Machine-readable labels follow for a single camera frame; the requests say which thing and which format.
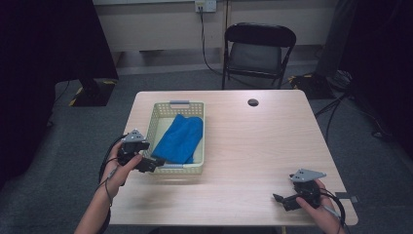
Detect black curtain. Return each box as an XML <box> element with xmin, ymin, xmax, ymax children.
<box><xmin>337</xmin><ymin>0</ymin><xmax>413</xmax><ymax>161</ymax></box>
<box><xmin>0</xmin><ymin>0</ymin><xmax>120</xmax><ymax>191</ymax></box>

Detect blue cloth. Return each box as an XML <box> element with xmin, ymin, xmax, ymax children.
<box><xmin>150</xmin><ymin>113</ymin><xmax>205</xmax><ymax>165</ymax></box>

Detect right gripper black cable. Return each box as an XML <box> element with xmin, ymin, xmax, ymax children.
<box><xmin>319</xmin><ymin>187</ymin><xmax>351</xmax><ymax>234</ymax></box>

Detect black folding chair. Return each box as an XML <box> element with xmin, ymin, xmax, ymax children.
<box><xmin>221</xmin><ymin>21</ymin><xmax>297</xmax><ymax>91</ymax></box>

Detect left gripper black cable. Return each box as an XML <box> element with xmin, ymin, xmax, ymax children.
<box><xmin>97</xmin><ymin>133</ymin><xmax>130</xmax><ymax>209</ymax></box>

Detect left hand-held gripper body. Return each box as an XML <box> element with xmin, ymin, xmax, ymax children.
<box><xmin>116</xmin><ymin>128</ymin><xmax>152</xmax><ymax>167</ymax></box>

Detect person's left hand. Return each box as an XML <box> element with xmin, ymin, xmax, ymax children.
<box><xmin>100</xmin><ymin>151</ymin><xmax>144</xmax><ymax>197</ymax></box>

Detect pale yellow plastic basket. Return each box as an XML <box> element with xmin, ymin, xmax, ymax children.
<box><xmin>139</xmin><ymin>99</ymin><xmax>207</xmax><ymax>176</ymax></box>

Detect black floor cables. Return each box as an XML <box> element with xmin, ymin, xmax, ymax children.
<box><xmin>314</xmin><ymin>69</ymin><xmax>395</xmax><ymax>145</ymax></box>

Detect black wall cable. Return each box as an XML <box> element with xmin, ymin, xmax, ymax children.
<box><xmin>198</xmin><ymin>5</ymin><xmax>261</xmax><ymax>90</ymax></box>

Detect white wall socket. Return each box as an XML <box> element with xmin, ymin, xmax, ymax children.
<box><xmin>194</xmin><ymin>0</ymin><xmax>218</xmax><ymax>14</ymax></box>

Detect person's right hand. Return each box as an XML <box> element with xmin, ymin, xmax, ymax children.
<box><xmin>295</xmin><ymin>178</ymin><xmax>344</xmax><ymax>234</ymax></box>

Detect grey tape tab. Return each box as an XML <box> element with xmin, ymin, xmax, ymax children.
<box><xmin>334</xmin><ymin>191</ymin><xmax>360</xmax><ymax>205</ymax></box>

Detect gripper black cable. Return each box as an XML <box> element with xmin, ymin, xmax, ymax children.
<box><xmin>97</xmin><ymin>133</ymin><xmax>130</xmax><ymax>209</ymax></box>
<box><xmin>319</xmin><ymin>187</ymin><xmax>351</xmax><ymax>234</ymax></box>

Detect grey curtain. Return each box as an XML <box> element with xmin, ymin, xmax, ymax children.
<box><xmin>314</xmin><ymin>0</ymin><xmax>359</xmax><ymax>79</ymax></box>

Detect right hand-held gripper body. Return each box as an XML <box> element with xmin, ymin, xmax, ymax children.
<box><xmin>289</xmin><ymin>168</ymin><xmax>327</xmax><ymax>210</ymax></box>

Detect black stand base striped tape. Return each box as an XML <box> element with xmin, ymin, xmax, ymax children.
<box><xmin>287</xmin><ymin>73</ymin><xmax>336</xmax><ymax>100</ymax></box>
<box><xmin>67</xmin><ymin>77</ymin><xmax>119</xmax><ymax>108</ymax></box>

